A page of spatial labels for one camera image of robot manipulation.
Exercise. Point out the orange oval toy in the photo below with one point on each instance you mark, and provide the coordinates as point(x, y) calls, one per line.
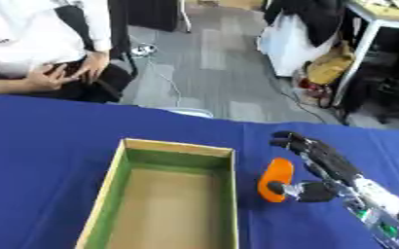
point(278, 180)

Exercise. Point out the person's hand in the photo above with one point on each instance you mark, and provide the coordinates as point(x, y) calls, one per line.
point(49, 78)
point(98, 63)

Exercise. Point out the black jacket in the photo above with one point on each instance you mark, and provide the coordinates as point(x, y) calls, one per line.
point(313, 19)

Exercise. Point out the white table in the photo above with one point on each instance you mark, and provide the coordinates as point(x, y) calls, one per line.
point(373, 35)

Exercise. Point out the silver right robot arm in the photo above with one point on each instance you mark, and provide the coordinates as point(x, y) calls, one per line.
point(379, 207)

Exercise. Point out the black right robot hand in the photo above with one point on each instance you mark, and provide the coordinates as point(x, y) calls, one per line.
point(326, 159)

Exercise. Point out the yellow bag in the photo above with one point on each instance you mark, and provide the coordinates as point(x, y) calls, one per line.
point(328, 66)

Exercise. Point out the person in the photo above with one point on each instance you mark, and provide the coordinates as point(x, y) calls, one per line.
point(32, 42)

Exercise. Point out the tan cardboard box green inside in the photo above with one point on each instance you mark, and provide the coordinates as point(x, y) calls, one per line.
point(163, 194)

